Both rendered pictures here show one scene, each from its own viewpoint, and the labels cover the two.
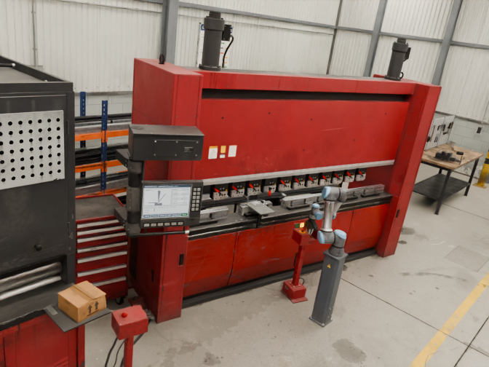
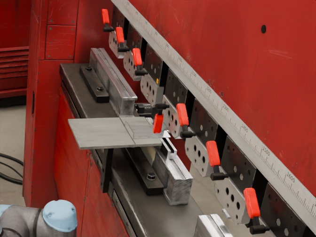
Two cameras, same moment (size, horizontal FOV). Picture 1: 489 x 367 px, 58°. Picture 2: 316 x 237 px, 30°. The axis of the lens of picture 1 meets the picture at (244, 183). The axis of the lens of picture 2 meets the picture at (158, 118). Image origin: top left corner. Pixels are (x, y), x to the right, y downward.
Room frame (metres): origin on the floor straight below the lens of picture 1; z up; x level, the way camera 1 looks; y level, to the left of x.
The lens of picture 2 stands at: (4.57, -1.78, 1.89)
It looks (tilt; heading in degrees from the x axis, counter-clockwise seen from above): 26 degrees down; 103
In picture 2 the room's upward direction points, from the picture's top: 9 degrees clockwise
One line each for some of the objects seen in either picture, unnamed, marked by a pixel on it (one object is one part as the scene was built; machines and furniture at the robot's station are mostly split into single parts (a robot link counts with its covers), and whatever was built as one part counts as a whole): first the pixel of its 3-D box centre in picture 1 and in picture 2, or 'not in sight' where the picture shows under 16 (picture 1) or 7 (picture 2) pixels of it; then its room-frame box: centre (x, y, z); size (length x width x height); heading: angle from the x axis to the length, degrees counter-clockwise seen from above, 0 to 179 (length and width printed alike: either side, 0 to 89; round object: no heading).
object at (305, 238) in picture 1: (305, 233); not in sight; (4.14, -0.70, 0.75); 0.20 x 0.16 x 0.18; 120
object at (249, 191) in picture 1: (252, 186); (162, 75); (4.18, -0.09, 1.18); 0.15 x 0.09 x 0.17; 126
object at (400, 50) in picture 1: (399, 59); not in sight; (5.47, -1.61, 2.54); 0.33 x 0.25 x 0.47; 126
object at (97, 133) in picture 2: (260, 207); (114, 132); (4.07, -0.19, 1.00); 0.26 x 0.18 x 0.01; 36
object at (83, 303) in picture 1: (77, 303); not in sight; (2.16, 0.89, 1.04); 0.30 x 0.26 x 0.12; 140
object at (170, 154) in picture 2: not in sight; (161, 138); (4.22, -0.14, 0.99); 0.20 x 0.03 x 0.03; 126
